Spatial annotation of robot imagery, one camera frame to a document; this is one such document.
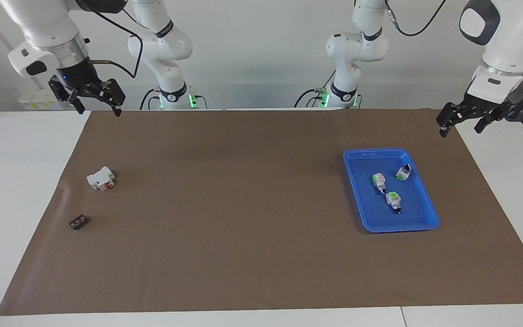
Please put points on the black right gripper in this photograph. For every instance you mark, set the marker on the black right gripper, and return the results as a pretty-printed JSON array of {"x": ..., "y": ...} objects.
[{"x": 77, "y": 79}]

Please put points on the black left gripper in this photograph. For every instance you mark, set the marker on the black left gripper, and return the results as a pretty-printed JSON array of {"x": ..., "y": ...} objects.
[{"x": 484, "y": 111}]

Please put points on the orange white selector switch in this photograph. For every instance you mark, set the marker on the orange white selector switch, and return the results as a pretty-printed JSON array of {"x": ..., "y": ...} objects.
[{"x": 379, "y": 180}]

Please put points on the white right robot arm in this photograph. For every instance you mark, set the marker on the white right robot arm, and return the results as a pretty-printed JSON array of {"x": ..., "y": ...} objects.
[{"x": 48, "y": 22}]

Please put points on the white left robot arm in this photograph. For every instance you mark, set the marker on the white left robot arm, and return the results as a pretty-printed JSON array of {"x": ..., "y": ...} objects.
[{"x": 515, "y": 45}]

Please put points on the white red circuit breaker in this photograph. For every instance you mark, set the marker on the white red circuit breaker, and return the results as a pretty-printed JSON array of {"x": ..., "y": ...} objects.
[{"x": 99, "y": 178}]

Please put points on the small black terminal block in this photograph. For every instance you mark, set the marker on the small black terminal block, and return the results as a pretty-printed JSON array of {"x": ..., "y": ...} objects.
[{"x": 78, "y": 222}]

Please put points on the blue plastic tray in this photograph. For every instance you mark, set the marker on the blue plastic tray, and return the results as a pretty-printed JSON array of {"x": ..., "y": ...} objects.
[{"x": 379, "y": 213}]

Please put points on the brown table mat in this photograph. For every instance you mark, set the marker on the brown table mat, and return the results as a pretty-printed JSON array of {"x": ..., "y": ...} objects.
[{"x": 261, "y": 254}]

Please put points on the white wall socket strip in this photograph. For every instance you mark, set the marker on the white wall socket strip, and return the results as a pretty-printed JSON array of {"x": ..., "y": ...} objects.
[{"x": 34, "y": 103}]

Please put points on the green white selector switch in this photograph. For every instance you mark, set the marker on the green white selector switch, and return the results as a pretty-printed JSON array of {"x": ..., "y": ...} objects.
[
  {"x": 393, "y": 198},
  {"x": 403, "y": 173}
]

